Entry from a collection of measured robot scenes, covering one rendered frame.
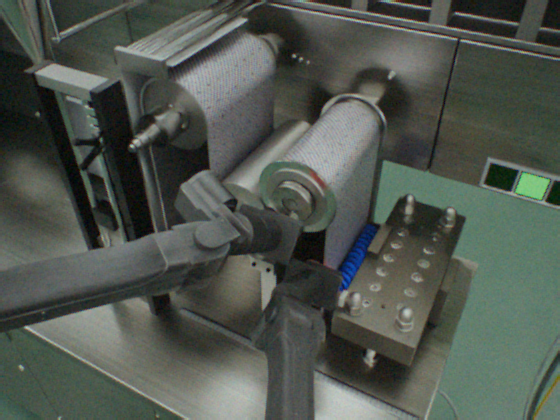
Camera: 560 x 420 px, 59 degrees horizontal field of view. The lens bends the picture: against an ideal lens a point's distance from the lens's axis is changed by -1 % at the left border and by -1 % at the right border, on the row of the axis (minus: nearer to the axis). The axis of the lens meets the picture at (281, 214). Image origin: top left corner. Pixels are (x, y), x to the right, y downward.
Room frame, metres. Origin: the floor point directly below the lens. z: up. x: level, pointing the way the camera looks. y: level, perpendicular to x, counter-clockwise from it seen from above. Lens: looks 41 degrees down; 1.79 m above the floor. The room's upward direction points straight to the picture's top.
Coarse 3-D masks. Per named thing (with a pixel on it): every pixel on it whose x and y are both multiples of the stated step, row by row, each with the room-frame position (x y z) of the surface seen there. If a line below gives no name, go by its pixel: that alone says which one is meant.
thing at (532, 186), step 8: (528, 176) 0.78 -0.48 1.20; (536, 176) 0.77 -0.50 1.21; (520, 184) 0.78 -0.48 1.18; (528, 184) 0.78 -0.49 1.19; (536, 184) 0.77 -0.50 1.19; (544, 184) 0.77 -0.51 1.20; (520, 192) 0.78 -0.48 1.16; (528, 192) 0.78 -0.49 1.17; (536, 192) 0.77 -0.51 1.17; (544, 192) 0.76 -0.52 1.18
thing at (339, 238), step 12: (372, 168) 0.83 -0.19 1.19; (372, 180) 0.84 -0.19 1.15; (360, 192) 0.77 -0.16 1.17; (348, 204) 0.72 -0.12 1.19; (360, 204) 0.78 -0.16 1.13; (348, 216) 0.72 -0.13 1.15; (360, 216) 0.79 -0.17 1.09; (336, 228) 0.67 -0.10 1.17; (348, 228) 0.73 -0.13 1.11; (360, 228) 0.80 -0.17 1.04; (336, 240) 0.67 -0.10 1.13; (348, 240) 0.74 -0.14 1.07; (336, 252) 0.68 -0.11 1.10; (348, 252) 0.75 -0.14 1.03; (324, 264) 0.64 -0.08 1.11; (336, 264) 0.69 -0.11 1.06
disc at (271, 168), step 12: (264, 168) 0.69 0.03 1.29; (276, 168) 0.68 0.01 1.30; (288, 168) 0.67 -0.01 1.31; (300, 168) 0.66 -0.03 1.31; (312, 168) 0.65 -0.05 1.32; (264, 180) 0.69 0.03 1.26; (324, 180) 0.64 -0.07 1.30; (264, 192) 0.69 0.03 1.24; (324, 192) 0.64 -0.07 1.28; (324, 216) 0.63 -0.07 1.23; (312, 228) 0.64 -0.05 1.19; (324, 228) 0.64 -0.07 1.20
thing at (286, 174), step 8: (376, 120) 0.86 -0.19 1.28; (272, 176) 0.68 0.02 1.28; (280, 176) 0.67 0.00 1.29; (288, 176) 0.66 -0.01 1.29; (296, 176) 0.66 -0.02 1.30; (304, 176) 0.65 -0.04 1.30; (272, 184) 0.68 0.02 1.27; (304, 184) 0.65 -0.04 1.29; (312, 184) 0.64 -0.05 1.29; (272, 192) 0.68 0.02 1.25; (312, 192) 0.64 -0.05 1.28; (320, 192) 0.63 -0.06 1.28; (320, 200) 0.63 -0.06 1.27; (320, 208) 0.63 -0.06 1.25; (312, 216) 0.64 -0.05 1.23; (320, 216) 0.63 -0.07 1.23; (304, 224) 0.65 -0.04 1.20; (312, 224) 0.64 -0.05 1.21
